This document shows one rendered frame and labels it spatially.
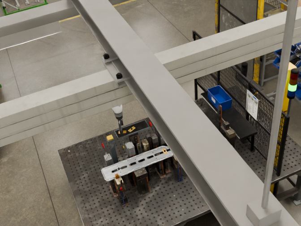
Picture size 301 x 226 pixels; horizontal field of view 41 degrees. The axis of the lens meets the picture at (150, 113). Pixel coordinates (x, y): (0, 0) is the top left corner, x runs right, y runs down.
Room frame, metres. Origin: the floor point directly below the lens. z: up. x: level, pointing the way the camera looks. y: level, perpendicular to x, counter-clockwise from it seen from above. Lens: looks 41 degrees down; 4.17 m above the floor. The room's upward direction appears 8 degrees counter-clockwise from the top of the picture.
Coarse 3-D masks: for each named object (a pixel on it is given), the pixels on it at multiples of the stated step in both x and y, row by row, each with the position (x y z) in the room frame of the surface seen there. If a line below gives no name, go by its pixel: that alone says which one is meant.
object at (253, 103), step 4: (248, 92) 3.29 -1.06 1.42; (248, 96) 3.29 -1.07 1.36; (252, 96) 3.22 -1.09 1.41; (248, 100) 3.29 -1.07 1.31; (252, 100) 3.22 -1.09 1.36; (256, 100) 3.15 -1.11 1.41; (248, 104) 3.28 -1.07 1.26; (252, 104) 3.21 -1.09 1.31; (256, 104) 3.15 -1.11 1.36; (248, 108) 3.28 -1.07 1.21; (252, 108) 3.21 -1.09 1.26; (256, 108) 3.14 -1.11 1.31; (248, 112) 3.27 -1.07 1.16; (252, 112) 3.20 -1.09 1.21; (256, 112) 3.14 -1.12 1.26; (252, 116) 3.20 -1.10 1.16; (256, 116) 3.13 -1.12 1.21; (256, 120) 3.12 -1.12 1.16
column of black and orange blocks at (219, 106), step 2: (218, 106) 3.39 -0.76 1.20; (220, 106) 3.38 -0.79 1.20; (218, 108) 3.39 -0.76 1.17; (220, 108) 3.37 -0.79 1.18; (218, 110) 3.39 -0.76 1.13; (220, 110) 3.37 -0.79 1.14; (218, 112) 3.39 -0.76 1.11; (220, 112) 3.37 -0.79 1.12; (218, 114) 3.38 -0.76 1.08; (220, 114) 3.38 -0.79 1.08; (218, 116) 3.39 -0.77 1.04; (220, 116) 3.37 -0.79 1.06; (218, 118) 3.39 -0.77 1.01; (220, 118) 3.38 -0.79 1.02; (218, 120) 3.39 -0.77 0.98; (220, 120) 3.38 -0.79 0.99; (218, 122) 3.39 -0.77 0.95; (220, 122) 3.37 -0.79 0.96; (218, 124) 3.39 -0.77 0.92; (220, 124) 3.37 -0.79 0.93; (218, 126) 3.38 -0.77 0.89; (218, 128) 3.39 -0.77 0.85; (220, 130) 3.37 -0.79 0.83; (220, 132) 3.38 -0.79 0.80
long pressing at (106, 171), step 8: (144, 152) 3.02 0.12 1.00; (152, 152) 3.01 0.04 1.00; (168, 152) 2.97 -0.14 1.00; (128, 160) 2.94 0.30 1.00; (136, 160) 2.93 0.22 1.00; (152, 160) 2.90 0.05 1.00; (160, 160) 2.89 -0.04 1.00; (104, 168) 2.87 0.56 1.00; (112, 168) 2.86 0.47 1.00; (128, 168) 2.83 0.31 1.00; (136, 168) 2.81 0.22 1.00; (104, 176) 2.77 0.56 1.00; (112, 176) 2.75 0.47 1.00
